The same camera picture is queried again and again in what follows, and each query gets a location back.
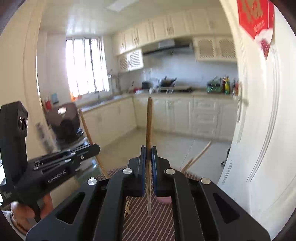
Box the wooden chopstick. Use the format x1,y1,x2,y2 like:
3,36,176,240
78,108,109,179
146,97,153,217
181,141,212,173

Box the kitchen window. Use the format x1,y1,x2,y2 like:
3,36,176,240
65,37,110,101

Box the lower kitchen cabinets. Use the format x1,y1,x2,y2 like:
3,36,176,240
81,93,237,147

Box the kitchen cabinets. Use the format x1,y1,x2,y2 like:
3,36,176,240
81,93,237,147
112,8,237,72

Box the upper kitchen cabinets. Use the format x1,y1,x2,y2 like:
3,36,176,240
112,8,237,72

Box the person's left hand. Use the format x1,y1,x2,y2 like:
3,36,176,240
11,193,53,233

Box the pink cylindrical utensil holder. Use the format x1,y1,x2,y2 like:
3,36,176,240
157,196,171,204

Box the black rice cooker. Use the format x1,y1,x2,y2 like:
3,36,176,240
46,102,83,145

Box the brown polka dot tablecloth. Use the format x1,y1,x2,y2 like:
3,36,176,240
121,194,176,240

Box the white open door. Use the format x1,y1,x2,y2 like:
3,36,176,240
218,1,295,240

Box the gas stove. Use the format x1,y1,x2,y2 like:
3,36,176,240
157,86,193,93

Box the black wok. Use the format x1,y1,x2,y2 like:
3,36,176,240
158,77,177,87

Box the green electric cooker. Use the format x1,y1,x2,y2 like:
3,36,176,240
206,76,222,93

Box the green bottle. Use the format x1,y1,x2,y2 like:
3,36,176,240
224,76,230,95

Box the range hood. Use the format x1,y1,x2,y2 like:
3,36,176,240
142,39,194,56

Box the ceiling light panel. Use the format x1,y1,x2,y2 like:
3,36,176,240
107,0,138,12

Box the red fu door decoration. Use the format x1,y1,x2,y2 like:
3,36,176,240
237,0,274,58

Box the silver door handle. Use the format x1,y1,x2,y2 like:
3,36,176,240
236,82,248,123

